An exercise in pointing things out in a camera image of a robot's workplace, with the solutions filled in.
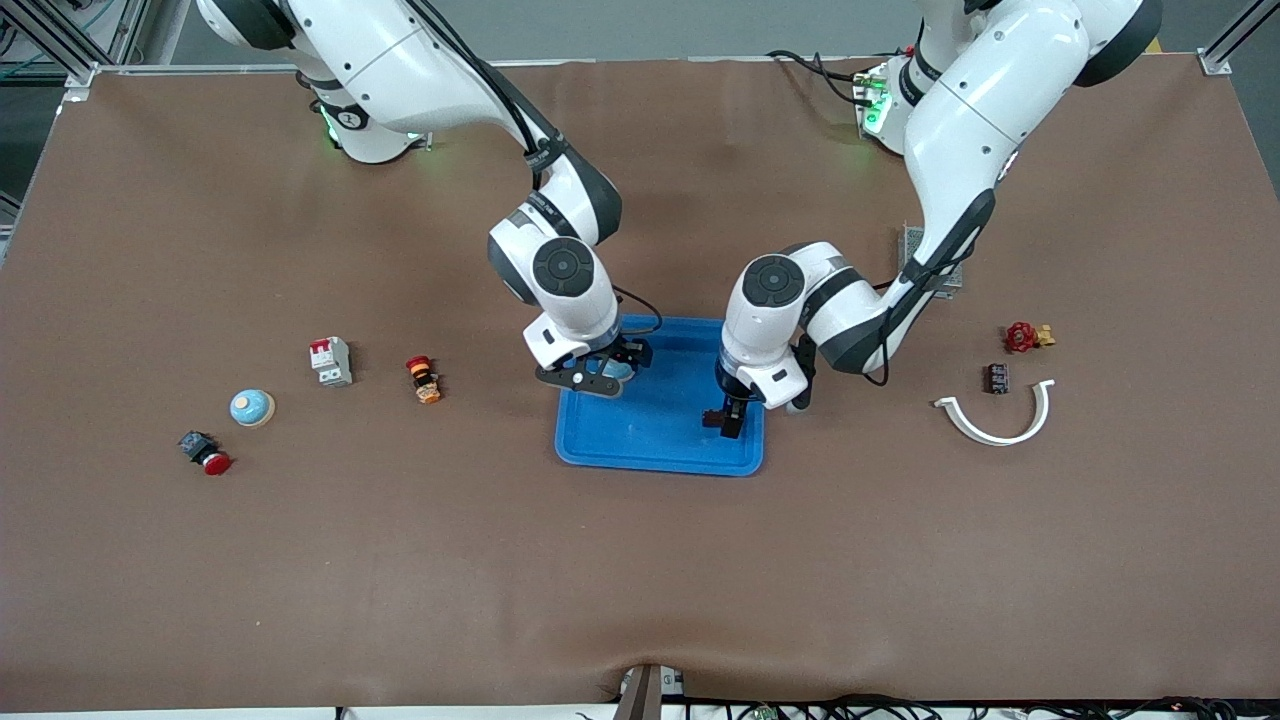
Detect white red circuit breaker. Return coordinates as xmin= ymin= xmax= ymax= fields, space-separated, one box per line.
xmin=309 ymin=337 xmax=354 ymax=388

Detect red mushroom push button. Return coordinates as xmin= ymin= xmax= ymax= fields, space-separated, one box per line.
xmin=178 ymin=430 xmax=234 ymax=476

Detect black base cables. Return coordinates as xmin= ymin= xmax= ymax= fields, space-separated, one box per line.
xmin=766 ymin=48 xmax=871 ymax=109

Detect grey metal table clamp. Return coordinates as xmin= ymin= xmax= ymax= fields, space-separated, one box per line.
xmin=612 ymin=662 xmax=687 ymax=720

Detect brown table mat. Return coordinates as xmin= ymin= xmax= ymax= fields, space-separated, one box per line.
xmin=0 ymin=55 xmax=1280 ymax=713

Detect white curved plastic clip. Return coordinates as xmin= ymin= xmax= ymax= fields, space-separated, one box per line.
xmin=933 ymin=378 xmax=1057 ymax=447

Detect metal mesh power supply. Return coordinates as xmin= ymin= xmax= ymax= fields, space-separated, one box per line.
xmin=900 ymin=224 xmax=965 ymax=300

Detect blue plastic tray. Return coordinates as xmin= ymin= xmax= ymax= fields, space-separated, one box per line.
xmin=555 ymin=316 xmax=767 ymax=477

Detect aluminium frame corner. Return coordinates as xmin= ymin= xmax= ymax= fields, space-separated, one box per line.
xmin=0 ymin=0 xmax=151 ymax=96
xmin=1200 ymin=0 xmax=1280 ymax=76

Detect orange emergency stop switch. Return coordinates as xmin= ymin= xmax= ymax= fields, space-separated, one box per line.
xmin=405 ymin=356 xmax=443 ymax=405

